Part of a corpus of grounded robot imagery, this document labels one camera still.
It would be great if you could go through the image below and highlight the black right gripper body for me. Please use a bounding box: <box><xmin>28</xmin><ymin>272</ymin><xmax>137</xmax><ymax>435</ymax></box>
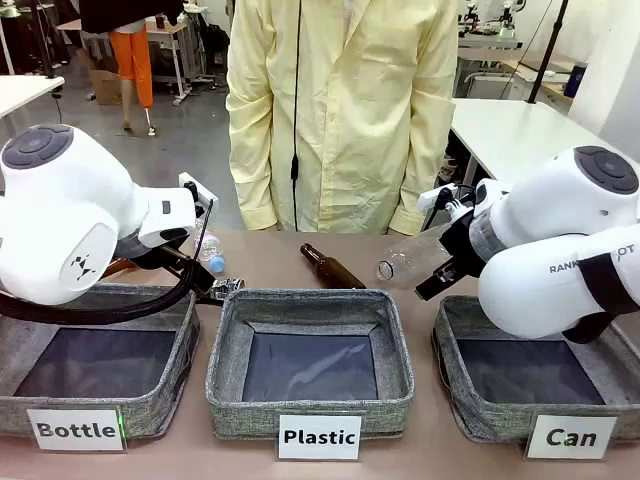
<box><xmin>438</xmin><ymin>207</ymin><xmax>490</xmax><ymax>282</ymax></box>

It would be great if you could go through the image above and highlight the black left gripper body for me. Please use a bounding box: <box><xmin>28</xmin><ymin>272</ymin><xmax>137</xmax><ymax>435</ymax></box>
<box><xmin>160</xmin><ymin>243</ymin><xmax>219</xmax><ymax>297</ymax></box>

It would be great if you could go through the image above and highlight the small clear plastic bottle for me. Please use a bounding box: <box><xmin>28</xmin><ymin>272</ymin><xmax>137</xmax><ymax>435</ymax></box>
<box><xmin>193</xmin><ymin>231</ymin><xmax>229</xmax><ymax>274</ymax></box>

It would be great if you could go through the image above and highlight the large clear plastic bottle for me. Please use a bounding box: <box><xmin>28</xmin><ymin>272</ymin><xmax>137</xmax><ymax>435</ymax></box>
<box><xmin>376</xmin><ymin>232</ymin><xmax>452</xmax><ymax>291</ymax></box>

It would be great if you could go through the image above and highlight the brown glass bottle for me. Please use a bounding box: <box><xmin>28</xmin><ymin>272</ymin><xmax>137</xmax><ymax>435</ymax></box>
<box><xmin>299</xmin><ymin>242</ymin><xmax>368</xmax><ymax>291</ymax></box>

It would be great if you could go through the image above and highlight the grey fabric basket labelled Bottle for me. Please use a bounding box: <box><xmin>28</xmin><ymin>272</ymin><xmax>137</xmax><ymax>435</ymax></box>
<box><xmin>0</xmin><ymin>282</ymin><xmax>202</xmax><ymax>442</ymax></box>

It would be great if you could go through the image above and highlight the grey fabric basket labelled Can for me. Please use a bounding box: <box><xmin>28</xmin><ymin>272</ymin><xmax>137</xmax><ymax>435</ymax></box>
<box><xmin>432</xmin><ymin>294</ymin><xmax>640</xmax><ymax>444</ymax></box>

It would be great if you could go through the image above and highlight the grey fabric basket labelled Plastic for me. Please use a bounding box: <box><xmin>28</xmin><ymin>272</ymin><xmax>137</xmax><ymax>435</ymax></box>
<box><xmin>205</xmin><ymin>287</ymin><xmax>416</xmax><ymax>442</ymax></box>

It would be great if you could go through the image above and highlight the white Can label sign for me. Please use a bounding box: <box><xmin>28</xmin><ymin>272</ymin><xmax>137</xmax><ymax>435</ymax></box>
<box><xmin>524</xmin><ymin>414</ymin><xmax>618</xmax><ymax>462</ymax></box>

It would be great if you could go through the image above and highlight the large white table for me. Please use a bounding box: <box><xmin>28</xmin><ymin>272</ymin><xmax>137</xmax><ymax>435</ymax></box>
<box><xmin>448</xmin><ymin>97</ymin><xmax>640</xmax><ymax>187</ymax></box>

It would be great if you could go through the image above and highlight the person in yellow coat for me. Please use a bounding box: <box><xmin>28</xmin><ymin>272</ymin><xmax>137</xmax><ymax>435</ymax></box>
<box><xmin>225</xmin><ymin>0</ymin><xmax>461</xmax><ymax>237</ymax></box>

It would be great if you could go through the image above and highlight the white Plastic label sign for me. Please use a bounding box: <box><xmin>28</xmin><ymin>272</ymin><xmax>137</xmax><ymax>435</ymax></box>
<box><xmin>277</xmin><ymin>412</ymin><xmax>363</xmax><ymax>462</ymax></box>

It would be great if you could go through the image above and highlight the wooden background desk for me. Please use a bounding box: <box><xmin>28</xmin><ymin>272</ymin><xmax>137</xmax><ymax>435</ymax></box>
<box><xmin>457</xmin><ymin>43</ymin><xmax>577</xmax><ymax>101</ymax></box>

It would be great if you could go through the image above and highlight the white Bottle label sign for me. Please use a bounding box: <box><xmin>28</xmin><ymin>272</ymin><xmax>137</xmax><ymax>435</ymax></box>
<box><xmin>26</xmin><ymin>407</ymin><xmax>127</xmax><ymax>453</ymax></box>

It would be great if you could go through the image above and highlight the black tripod pole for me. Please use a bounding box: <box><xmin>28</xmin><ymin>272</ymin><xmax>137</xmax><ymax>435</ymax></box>
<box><xmin>527</xmin><ymin>0</ymin><xmax>565</xmax><ymax>105</ymax></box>

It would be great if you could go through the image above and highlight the brown cardboard box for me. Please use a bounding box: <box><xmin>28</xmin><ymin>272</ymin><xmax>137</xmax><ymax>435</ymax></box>
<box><xmin>88</xmin><ymin>65</ymin><xmax>140</xmax><ymax>107</ymax></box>

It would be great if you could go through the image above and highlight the person in orange trousers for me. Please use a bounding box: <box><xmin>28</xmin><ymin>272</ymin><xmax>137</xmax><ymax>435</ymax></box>
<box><xmin>79</xmin><ymin>0</ymin><xmax>187</xmax><ymax>137</ymax></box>

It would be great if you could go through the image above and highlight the small white table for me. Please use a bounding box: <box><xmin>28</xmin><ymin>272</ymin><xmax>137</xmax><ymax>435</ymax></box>
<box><xmin>0</xmin><ymin>74</ymin><xmax>67</xmax><ymax>120</ymax></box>

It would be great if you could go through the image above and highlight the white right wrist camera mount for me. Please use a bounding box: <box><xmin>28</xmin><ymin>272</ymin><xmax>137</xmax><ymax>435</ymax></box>
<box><xmin>417</xmin><ymin>183</ymin><xmax>474</xmax><ymax>217</ymax></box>

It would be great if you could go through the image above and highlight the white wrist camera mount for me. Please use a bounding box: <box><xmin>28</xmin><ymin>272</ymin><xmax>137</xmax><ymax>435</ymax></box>
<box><xmin>417</xmin><ymin>183</ymin><xmax>474</xmax><ymax>217</ymax></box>
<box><xmin>178</xmin><ymin>171</ymin><xmax>219</xmax><ymax>217</ymax></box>

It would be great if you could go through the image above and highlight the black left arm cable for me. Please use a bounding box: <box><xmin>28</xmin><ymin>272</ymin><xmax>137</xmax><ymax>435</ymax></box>
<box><xmin>0</xmin><ymin>199</ymin><xmax>217</xmax><ymax>326</ymax></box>

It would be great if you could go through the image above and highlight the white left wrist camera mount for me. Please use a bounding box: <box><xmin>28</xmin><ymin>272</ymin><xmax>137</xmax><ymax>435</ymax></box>
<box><xmin>178</xmin><ymin>171</ymin><xmax>219</xmax><ymax>217</ymax></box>

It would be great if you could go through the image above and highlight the black cord on coat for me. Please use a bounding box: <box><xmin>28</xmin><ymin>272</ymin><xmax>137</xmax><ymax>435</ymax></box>
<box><xmin>290</xmin><ymin>0</ymin><xmax>305</xmax><ymax>232</ymax></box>

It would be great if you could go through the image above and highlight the wooden desk with metal frame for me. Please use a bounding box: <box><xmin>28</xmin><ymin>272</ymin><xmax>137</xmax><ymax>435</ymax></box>
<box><xmin>56</xmin><ymin>18</ymin><xmax>207</xmax><ymax>107</ymax></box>

